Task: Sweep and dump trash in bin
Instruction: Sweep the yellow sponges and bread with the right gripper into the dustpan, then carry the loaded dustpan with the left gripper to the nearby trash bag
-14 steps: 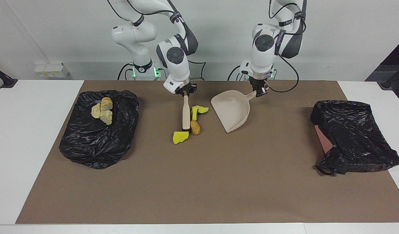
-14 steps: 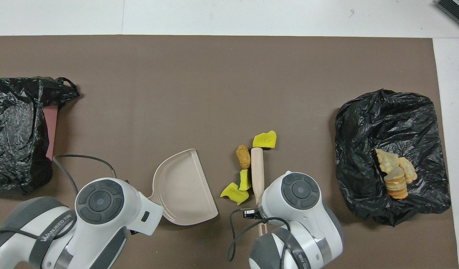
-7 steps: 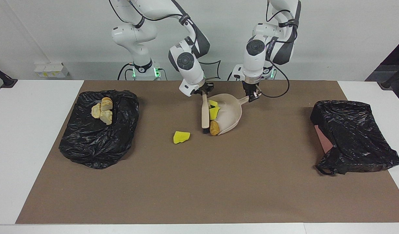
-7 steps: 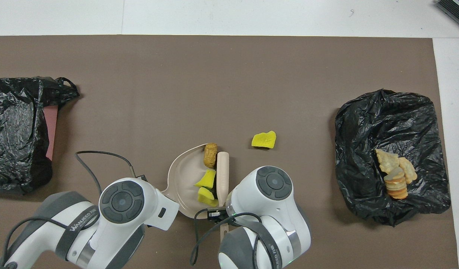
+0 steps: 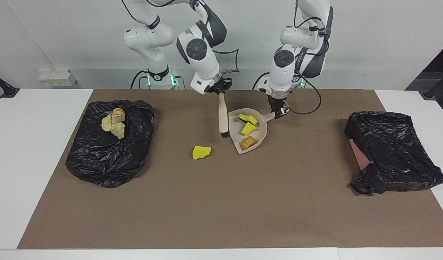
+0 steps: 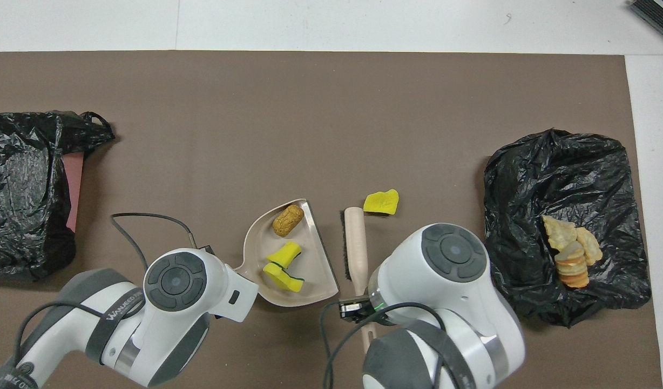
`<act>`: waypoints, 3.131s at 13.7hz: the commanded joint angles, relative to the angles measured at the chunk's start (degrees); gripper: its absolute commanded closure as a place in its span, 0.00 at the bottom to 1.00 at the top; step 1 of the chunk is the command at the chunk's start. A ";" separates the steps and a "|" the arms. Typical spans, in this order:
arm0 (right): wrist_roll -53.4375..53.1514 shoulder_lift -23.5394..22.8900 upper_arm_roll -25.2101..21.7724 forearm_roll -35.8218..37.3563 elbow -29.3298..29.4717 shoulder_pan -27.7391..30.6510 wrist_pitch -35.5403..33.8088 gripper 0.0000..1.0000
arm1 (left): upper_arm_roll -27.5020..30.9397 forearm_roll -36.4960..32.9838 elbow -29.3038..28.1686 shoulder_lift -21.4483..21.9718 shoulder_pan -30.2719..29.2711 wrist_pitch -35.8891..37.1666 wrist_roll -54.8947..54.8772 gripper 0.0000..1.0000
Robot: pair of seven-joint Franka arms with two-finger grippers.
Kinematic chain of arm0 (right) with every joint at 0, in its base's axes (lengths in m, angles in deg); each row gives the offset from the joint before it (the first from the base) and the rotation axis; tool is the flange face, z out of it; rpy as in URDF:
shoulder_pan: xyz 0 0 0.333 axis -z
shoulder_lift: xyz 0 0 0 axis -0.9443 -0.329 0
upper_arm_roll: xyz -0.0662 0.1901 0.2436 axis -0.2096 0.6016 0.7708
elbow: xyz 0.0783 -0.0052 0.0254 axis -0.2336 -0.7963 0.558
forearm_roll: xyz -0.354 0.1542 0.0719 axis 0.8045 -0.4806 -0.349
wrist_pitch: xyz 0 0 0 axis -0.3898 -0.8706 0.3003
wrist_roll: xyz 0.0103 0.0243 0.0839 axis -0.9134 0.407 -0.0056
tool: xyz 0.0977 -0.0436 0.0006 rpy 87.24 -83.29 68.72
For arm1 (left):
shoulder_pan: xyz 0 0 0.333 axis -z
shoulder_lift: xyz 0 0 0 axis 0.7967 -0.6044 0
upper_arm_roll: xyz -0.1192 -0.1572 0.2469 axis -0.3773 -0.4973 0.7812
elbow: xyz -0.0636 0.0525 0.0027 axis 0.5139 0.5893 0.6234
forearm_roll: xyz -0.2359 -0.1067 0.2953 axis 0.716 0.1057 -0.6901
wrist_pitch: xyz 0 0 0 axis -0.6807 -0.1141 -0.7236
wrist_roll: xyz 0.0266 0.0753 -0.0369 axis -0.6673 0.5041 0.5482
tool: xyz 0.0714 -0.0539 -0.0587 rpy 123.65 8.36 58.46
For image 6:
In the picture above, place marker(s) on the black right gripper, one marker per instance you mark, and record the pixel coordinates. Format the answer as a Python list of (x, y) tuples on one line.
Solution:
[(379, 309)]

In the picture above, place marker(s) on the beige plastic dustpan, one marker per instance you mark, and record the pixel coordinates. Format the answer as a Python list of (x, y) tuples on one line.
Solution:
[(310, 270)]

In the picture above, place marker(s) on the beige hand brush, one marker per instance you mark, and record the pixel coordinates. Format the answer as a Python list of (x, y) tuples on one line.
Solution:
[(356, 243)]

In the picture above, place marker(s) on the yellow and green sponge piece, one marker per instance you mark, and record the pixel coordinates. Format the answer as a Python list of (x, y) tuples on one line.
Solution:
[(283, 278)]

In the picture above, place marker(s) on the brown oval bread roll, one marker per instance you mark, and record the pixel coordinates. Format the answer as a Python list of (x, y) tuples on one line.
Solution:
[(287, 220)]

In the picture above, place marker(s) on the pale bread piece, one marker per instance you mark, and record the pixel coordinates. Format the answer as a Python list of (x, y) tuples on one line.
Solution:
[(558, 232)]

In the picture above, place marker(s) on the striped orange croissant piece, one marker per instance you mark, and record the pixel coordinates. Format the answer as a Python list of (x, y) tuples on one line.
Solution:
[(572, 267), (590, 246)]

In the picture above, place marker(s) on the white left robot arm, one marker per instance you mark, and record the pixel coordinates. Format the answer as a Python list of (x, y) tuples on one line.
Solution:
[(175, 302)]

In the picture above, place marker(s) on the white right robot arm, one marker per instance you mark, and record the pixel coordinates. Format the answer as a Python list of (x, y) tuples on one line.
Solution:
[(445, 302)]

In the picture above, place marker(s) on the black trash bag lined bin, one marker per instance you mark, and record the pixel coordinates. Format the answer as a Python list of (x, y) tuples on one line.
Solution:
[(526, 189)]

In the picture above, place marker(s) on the pink bin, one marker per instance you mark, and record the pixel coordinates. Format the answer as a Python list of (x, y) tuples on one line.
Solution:
[(75, 183)]

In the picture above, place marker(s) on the black trash bag on pink bin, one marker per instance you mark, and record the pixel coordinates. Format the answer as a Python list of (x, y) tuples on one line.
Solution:
[(24, 216)]

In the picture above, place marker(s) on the brown table mat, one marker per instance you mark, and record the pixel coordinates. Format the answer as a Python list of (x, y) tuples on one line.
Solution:
[(331, 92)]

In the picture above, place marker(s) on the grey ribbed device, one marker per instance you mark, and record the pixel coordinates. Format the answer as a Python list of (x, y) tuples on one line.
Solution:
[(658, 16)]

